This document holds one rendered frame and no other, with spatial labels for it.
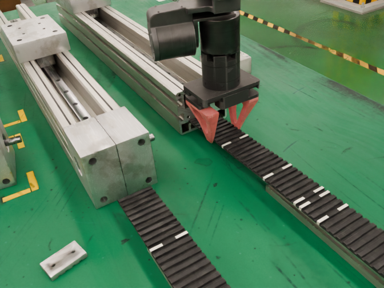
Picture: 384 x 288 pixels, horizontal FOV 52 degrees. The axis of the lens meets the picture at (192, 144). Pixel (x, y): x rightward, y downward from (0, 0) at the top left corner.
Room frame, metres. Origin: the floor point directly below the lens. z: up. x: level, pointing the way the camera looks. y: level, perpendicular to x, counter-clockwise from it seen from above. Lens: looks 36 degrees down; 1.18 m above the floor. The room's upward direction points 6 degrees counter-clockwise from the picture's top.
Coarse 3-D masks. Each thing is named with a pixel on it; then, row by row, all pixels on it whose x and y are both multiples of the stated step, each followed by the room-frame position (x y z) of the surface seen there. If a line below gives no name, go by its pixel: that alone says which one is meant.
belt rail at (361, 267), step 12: (276, 192) 0.41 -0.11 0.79; (288, 204) 0.38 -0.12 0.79; (300, 216) 0.36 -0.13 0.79; (312, 228) 0.34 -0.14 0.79; (324, 240) 0.32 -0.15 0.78; (336, 240) 0.30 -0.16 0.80; (336, 252) 0.30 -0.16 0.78; (348, 252) 0.29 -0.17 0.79; (360, 264) 0.27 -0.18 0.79; (372, 276) 0.26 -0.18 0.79
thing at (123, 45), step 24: (72, 24) 1.19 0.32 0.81; (96, 24) 0.99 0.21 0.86; (120, 24) 1.00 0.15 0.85; (96, 48) 0.97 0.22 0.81; (120, 48) 0.81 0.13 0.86; (144, 48) 0.88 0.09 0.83; (120, 72) 0.83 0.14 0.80; (144, 72) 0.70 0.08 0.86; (168, 72) 0.73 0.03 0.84; (192, 72) 0.68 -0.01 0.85; (144, 96) 0.72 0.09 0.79; (168, 96) 0.62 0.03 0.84; (168, 120) 0.63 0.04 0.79
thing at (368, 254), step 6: (378, 240) 0.29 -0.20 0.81; (366, 246) 0.28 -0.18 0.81; (372, 246) 0.28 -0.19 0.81; (378, 246) 0.28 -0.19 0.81; (360, 252) 0.27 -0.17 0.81; (366, 252) 0.27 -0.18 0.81; (372, 252) 0.27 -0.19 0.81; (378, 252) 0.27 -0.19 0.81; (360, 258) 0.27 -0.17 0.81; (366, 258) 0.27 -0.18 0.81; (372, 258) 0.26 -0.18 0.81; (378, 258) 0.26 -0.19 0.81; (366, 264) 0.26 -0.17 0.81; (372, 264) 0.26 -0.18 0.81
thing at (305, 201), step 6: (312, 192) 0.37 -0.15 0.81; (318, 192) 0.37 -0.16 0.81; (324, 192) 0.37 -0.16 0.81; (300, 198) 0.36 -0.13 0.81; (306, 198) 0.36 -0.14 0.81; (312, 198) 0.36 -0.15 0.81; (318, 198) 0.36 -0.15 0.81; (324, 198) 0.36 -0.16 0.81; (294, 204) 0.36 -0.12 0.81; (300, 204) 0.36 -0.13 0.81; (306, 204) 0.35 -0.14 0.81; (312, 204) 0.35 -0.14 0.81
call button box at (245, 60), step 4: (240, 52) 0.78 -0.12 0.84; (200, 56) 0.79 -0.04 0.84; (240, 56) 0.76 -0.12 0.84; (244, 56) 0.76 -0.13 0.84; (248, 56) 0.76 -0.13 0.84; (200, 60) 0.79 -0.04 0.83; (240, 60) 0.75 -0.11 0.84; (244, 60) 0.75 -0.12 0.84; (248, 60) 0.75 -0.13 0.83; (240, 64) 0.74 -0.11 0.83; (244, 64) 0.75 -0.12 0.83; (248, 64) 0.75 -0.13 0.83; (240, 68) 0.74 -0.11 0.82; (244, 68) 0.75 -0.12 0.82; (248, 68) 0.75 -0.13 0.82; (248, 72) 0.75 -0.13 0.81
